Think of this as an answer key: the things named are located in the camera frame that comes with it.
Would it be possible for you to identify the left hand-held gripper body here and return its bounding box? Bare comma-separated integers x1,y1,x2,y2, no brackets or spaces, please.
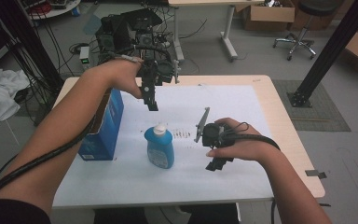
135,56,181,91

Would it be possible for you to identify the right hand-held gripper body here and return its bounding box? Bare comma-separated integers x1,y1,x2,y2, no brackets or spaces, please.
193,106,236,161

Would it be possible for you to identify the blue dish soap bottle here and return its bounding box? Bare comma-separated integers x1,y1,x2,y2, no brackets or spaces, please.
144,122,175,170

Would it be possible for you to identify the blue cardboard carton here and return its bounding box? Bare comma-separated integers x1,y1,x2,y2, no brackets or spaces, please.
77,88,125,161

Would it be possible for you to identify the person's right hand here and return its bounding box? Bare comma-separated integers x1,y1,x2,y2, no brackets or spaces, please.
205,117,282,163

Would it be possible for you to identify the person's left hand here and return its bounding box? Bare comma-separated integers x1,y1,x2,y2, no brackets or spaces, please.
103,58,145,99

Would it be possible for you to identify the white table mat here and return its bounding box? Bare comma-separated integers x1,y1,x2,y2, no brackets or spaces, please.
52,85,275,208

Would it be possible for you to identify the black computer equipment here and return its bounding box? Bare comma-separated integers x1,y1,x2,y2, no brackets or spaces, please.
94,7,174,64

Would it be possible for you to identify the white power unit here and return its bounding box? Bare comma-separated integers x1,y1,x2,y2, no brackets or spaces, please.
79,46,91,71

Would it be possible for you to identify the white-legged desk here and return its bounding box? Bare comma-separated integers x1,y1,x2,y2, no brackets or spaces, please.
167,0,266,63

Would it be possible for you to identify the grey floor mat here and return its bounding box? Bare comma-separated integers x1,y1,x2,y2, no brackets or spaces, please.
271,78,352,133

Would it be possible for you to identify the open cardboard box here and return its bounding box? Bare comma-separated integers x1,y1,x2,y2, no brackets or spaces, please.
241,0,296,32

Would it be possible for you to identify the round white table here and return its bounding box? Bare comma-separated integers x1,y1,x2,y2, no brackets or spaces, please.
18,0,82,21

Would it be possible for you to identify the black office chair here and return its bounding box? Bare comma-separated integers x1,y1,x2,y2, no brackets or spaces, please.
272,0,345,62

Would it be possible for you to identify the white crumpled cloth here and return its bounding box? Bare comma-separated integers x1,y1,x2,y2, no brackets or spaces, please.
0,67,31,125

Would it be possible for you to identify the person's dark sleeve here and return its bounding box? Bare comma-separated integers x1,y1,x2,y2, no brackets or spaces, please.
0,198,52,224

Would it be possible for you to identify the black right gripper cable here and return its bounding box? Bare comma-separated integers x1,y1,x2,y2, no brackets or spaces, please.
222,121,282,152

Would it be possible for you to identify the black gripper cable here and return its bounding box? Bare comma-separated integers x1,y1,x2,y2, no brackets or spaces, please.
0,116,97,203
222,121,282,152

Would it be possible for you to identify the grey metal bracket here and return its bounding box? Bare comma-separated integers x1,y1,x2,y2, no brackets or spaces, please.
304,169,328,180

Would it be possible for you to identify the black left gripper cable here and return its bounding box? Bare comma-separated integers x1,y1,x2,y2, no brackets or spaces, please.
0,116,97,203

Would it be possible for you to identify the black metal frame post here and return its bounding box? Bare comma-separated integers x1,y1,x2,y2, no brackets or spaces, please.
0,0,65,94

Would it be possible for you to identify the black metal stand post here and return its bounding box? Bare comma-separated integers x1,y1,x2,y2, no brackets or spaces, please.
287,0,358,108

